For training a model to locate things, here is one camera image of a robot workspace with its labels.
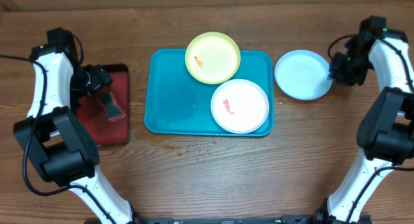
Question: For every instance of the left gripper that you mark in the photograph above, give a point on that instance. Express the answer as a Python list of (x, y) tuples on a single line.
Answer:
[(99, 74)]

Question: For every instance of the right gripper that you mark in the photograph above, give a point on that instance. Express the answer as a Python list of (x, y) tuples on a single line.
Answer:
[(339, 74)]

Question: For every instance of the red green sponge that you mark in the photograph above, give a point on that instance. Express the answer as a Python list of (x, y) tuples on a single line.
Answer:
[(113, 110)]

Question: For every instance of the light blue plate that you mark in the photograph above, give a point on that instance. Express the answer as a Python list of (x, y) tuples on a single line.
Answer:
[(303, 75)]

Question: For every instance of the yellow-green plate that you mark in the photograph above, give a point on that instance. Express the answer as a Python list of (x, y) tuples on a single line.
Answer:
[(212, 58)]

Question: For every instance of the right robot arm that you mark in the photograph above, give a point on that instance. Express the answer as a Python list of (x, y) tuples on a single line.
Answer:
[(385, 134)]

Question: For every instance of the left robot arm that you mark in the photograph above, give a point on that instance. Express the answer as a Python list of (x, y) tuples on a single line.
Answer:
[(76, 108)]

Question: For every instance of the red black small tray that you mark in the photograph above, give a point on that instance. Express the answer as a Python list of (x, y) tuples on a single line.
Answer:
[(93, 115)]

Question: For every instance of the teal plastic tray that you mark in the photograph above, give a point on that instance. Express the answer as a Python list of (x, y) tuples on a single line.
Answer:
[(176, 103)]

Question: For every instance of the white pink plate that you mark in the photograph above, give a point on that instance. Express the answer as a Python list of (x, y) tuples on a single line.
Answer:
[(239, 106)]

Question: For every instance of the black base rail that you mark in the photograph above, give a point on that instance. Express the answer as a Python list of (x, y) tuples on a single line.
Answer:
[(293, 219)]

